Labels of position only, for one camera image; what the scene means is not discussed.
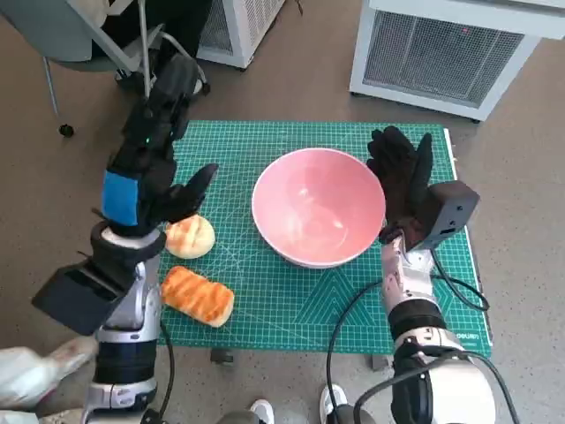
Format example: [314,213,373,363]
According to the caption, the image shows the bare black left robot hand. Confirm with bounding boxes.
[100,53,221,239]

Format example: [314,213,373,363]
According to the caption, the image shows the grey office chair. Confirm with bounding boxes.
[0,0,211,138]

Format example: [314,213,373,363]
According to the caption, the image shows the small white mesh-front cabinet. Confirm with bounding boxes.
[196,0,288,70]

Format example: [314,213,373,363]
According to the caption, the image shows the pink bowl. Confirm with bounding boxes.
[251,148,388,269]

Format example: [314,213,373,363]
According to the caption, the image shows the white shoe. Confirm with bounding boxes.
[249,398,275,424]
[320,382,350,419]

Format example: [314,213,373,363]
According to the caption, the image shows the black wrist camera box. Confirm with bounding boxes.
[30,260,133,337]
[421,179,481,252]

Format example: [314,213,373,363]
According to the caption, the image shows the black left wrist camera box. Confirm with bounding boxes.
[30,260,133,337]

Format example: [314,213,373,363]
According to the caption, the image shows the black camera cable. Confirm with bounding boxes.
[326,249,491,424]

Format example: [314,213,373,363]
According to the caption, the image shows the person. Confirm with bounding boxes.
[90,0,213,96]
[0,337,101,424]

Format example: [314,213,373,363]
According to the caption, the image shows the green cutting mat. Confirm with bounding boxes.
[156,121,492,358]

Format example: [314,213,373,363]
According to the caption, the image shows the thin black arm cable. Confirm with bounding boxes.
[157,320,177,412]

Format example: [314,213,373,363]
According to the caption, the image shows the black knitted-glove right robot hand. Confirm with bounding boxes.
[365,125,438,253]

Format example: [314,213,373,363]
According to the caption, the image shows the long toy bread loaf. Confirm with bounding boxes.
[160,265,236,329]

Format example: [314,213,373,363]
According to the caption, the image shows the large white mesh-front cabinet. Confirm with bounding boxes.
[349,0,565,124]

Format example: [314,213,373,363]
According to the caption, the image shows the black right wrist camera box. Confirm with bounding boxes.
[421,179,481,252]

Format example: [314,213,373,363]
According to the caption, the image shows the round toy bread bun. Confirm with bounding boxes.
[164,215,216,260]

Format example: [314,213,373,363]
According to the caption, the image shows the black looping arm cable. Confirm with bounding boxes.
[352,348,522,424]

